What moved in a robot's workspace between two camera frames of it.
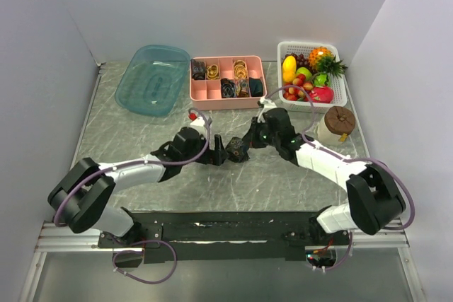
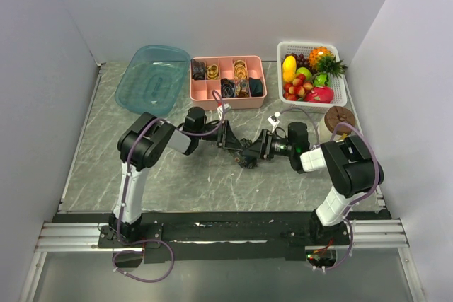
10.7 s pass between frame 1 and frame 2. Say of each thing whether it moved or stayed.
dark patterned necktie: moved
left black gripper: moved
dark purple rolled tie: stayed
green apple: stayed
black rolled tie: stayed
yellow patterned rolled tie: stayed
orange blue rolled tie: stayed
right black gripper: moved
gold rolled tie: stayed
